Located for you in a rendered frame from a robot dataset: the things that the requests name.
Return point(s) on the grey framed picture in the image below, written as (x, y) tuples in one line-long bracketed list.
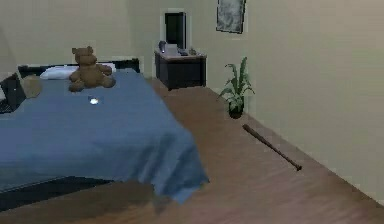
[(230, 15)]

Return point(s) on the white box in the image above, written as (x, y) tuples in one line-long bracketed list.
[(171, 49)]

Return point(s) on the dark chest of drawers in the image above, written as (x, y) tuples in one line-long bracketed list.
[(180, 70)]

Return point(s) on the green house plant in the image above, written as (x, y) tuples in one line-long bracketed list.
[(236, 90)]

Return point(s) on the bed with blue cover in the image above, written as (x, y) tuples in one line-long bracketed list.
[(100, 140)]

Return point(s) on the tan cushion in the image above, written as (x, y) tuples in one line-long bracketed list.
[(32, 86)]

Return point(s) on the small grey object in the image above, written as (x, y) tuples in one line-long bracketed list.
[(192, 51)]

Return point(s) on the white pillow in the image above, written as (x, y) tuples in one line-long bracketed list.
[(60, 72)]

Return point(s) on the brown baseball bat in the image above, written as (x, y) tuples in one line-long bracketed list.
[(271, 146)]

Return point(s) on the dark blue vessel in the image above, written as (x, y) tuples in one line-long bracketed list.
[(162, 46)]

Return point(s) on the brown teddy bear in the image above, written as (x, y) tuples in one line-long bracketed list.
[(89, 70)]

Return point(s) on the small white round object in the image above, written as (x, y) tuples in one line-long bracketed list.
[(94, 101)]

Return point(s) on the dark flat object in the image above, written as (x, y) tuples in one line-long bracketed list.
[(183, 52)]

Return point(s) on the black laptop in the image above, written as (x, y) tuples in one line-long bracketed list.
[(12, 93)]

